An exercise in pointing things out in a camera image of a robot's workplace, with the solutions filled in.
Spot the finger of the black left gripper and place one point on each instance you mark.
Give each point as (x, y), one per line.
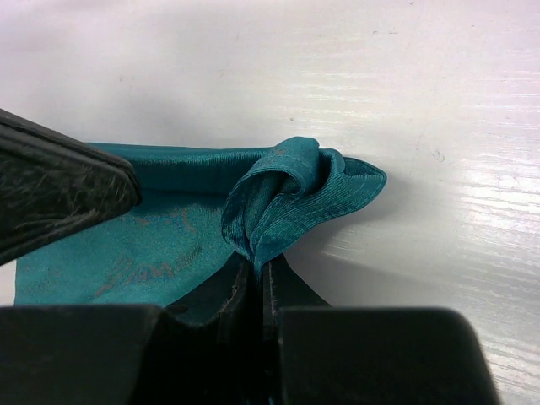
(53, 186)

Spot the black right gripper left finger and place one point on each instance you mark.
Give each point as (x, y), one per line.
(204, 304)

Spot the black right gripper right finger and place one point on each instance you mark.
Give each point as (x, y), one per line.
(283, 287)

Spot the teal cloth napkin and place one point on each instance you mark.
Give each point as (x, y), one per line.
(199, 207)

